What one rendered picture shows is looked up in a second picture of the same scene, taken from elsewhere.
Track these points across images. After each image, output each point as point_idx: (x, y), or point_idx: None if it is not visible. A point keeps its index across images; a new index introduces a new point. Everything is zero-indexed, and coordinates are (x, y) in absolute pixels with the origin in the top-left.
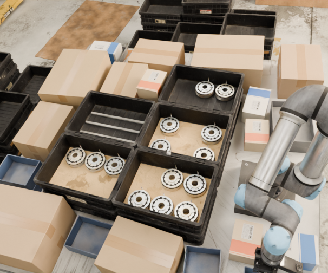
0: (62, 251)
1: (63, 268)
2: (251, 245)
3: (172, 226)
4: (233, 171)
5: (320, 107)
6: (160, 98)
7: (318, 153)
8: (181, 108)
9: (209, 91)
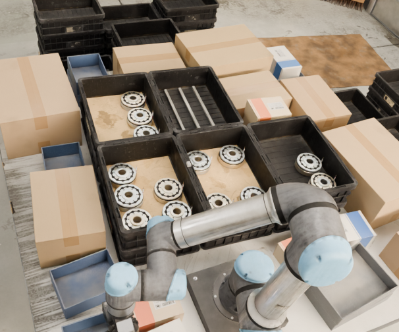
0: (39, 154)
1: (22, 165)
2: (149, 313)
3: (114, 219)
4: (236, 257)
5: (298, 213)
6: (251, 124)
7: (274, 278)
8: (255, 149)
9: (308, 168)
